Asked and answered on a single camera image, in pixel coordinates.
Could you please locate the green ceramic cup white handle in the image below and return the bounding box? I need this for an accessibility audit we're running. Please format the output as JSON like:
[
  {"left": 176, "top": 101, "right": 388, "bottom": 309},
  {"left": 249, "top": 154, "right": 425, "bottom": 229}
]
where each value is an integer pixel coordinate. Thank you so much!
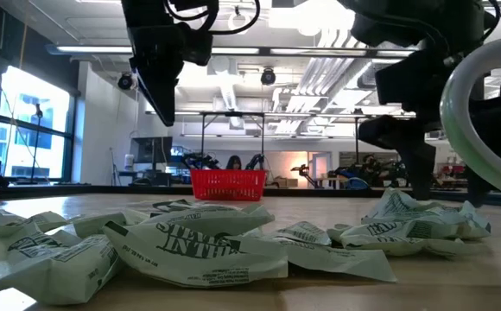
[{"left": 440, "top": 34, "right": 501, "bottom": 204}]

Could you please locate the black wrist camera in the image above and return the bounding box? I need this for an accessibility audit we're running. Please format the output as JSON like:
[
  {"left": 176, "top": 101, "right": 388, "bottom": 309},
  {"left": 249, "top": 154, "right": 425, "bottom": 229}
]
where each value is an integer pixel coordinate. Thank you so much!
[
  {"left": 357, "top": 114, "right": 412, "bottom": 150},
  {"left": 181, "top": 21, "right": 215, "bottom": 67}
]

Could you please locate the black background frame stand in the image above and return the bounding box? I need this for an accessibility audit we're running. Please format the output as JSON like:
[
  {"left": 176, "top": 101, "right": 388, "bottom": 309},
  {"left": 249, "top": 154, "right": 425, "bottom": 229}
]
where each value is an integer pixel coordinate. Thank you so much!
[
  {"left": 352, "top": 113, "right": 420, "bottom": 174},
  {"left": 198, "top": 110, "right": 267, "bottom": 170}
]

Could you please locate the dark computer monitor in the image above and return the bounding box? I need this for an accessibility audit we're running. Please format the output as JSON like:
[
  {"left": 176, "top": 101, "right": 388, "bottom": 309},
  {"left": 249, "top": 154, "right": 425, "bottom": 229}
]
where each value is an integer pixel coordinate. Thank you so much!
[{"left": 128, "top": 136, "right": 174, "bottom": 166}]

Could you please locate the black tripod stand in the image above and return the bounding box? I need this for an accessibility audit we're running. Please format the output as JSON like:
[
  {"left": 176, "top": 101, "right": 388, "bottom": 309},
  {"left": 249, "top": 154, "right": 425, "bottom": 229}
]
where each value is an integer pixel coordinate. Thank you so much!
[{"left": 29, "top": 102, "right": 48, "bottom": 186}]

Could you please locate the white ceiling ring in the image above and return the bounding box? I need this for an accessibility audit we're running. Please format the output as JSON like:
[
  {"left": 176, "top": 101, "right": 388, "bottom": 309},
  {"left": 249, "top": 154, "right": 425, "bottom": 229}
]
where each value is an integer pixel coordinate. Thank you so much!
[{"left": 226, "top": 8, "right": 253, "bottom": 36}]

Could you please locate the large window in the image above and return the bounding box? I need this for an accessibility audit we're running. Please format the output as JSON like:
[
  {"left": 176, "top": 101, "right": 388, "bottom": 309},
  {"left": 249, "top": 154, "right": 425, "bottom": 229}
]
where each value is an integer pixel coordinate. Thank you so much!
[{"left": 0, "top": 64, "right": 75, "bottom": 183}]

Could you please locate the black aluminium table frame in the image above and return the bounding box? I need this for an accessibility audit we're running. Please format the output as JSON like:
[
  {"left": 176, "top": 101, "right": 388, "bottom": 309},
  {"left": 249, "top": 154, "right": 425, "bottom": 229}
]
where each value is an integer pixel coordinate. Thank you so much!
[{"left": 0, "top": 183, "right": 501, "bottom": 209}]

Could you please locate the black ceiling camera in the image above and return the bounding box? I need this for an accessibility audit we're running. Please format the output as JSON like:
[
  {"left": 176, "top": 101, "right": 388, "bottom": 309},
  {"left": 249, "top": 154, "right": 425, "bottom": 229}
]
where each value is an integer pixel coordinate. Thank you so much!
[
  {"left": 116, "top": 71, "right": 136, "bottom": 92},
  {"left": 259, "top": 66, "right": 278, "bottom": 87}
]

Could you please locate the blue round object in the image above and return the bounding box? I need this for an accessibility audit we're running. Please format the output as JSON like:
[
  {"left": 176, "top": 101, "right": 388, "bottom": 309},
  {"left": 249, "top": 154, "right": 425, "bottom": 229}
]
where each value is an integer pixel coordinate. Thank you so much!
[{"left": 346, "top": 175, "right": 371, "bottom": 191}]

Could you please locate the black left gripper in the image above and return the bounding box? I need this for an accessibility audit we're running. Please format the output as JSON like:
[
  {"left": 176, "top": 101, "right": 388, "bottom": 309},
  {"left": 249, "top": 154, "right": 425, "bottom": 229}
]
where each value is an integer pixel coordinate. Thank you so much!
[{"left": 125, "top": 23, "right": 191, "bottom": 127}]

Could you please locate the white ribbed ceiling panel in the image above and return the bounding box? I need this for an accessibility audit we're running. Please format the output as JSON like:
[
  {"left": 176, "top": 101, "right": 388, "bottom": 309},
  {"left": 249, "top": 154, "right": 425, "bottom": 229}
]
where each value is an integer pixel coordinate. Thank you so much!
[{"left": 271, "top": 25, "right": 364, "bottom": 136}]

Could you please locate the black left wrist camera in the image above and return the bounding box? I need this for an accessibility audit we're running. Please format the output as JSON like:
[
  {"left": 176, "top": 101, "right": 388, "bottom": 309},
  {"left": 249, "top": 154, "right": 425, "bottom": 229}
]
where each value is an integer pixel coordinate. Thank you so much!
[{"left": 181, "top": 21, "right": 215, "bottom": 67}]

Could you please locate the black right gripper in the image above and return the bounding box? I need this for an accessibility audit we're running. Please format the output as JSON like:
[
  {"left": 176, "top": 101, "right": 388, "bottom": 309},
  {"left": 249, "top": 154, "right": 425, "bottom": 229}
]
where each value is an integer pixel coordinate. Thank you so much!
[{"left": 373, "top": 51, "right": 501, "bottom": 209}]

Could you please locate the long ceiling light bar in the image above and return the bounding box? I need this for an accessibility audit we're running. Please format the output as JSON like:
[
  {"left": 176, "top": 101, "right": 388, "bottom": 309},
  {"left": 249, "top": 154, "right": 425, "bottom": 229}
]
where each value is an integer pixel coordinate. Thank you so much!
[{"left": 45, "top": 42, "right": 420, "bottom": 60}]

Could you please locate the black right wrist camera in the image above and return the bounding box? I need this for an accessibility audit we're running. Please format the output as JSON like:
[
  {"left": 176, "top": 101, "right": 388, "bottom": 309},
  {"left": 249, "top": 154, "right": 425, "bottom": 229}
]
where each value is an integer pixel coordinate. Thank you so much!
[{"left": 357, "top": 114, "right": 412, "bottom": 150}]

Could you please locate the cardboard box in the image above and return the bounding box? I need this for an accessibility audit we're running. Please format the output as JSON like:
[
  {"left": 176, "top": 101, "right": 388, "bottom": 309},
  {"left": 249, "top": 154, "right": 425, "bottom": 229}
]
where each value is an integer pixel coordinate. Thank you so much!
[{"left": 271, "top": 176, "right": 299, "bottom": 189}]

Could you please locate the red plastic mesh basket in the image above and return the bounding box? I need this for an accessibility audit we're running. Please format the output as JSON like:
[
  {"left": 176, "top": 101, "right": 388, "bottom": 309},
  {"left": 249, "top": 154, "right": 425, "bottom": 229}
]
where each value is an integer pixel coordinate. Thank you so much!
[{"left": 188, "top": 168, "right": 269, "bottom": 202}]

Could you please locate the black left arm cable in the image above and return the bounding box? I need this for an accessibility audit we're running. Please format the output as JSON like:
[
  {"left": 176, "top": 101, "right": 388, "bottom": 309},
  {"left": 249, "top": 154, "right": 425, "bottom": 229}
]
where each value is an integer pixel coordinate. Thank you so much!
[{"left": 163, "top": 0, "right": 261, "bottom": 36}]

